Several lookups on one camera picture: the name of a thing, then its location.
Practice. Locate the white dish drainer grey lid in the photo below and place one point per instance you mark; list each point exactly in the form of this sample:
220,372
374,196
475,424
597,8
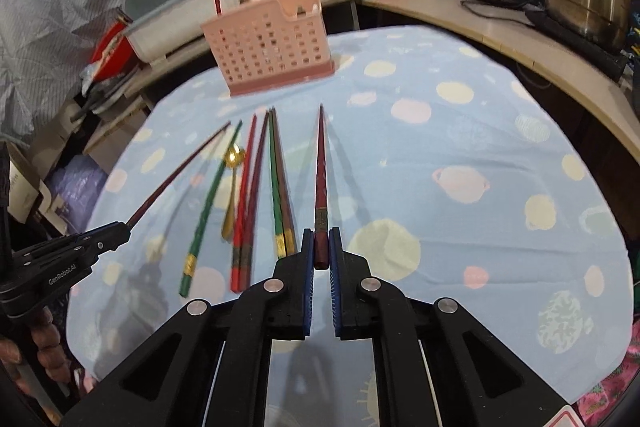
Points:
165,32

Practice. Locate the black induction cooker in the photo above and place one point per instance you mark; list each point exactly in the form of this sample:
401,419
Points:
600,57

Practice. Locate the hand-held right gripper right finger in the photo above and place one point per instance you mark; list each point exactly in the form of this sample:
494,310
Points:
334,282

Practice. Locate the pink plastic utensil basket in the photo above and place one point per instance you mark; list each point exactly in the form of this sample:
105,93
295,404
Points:
270,47

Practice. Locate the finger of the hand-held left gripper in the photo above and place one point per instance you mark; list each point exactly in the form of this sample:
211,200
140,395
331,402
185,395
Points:
107,244
75,238

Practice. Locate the gold spoon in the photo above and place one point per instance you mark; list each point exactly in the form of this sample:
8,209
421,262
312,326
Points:
234,158

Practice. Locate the grey-blue patterned cloth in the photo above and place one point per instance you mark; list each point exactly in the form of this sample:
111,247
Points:
50,7

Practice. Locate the blue dotted tablecloth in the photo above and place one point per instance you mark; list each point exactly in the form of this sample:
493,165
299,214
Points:
450,207

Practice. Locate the person's left hand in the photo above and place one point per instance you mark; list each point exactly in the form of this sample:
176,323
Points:
47,347

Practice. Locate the dark red chopstick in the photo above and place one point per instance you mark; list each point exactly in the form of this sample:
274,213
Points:
321,187

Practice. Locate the pink floral cloth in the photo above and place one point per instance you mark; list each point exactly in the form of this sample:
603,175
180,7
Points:
602,399

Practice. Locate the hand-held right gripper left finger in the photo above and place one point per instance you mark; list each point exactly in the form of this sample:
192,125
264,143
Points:
307,282

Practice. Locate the green chopstick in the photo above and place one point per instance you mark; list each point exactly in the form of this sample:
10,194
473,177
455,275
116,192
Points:
210,209
276,197

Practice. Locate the dark metal pan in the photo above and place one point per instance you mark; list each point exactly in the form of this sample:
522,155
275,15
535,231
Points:
102,99

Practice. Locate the red plastic basin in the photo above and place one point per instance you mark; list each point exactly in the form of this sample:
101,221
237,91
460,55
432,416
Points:
107,47

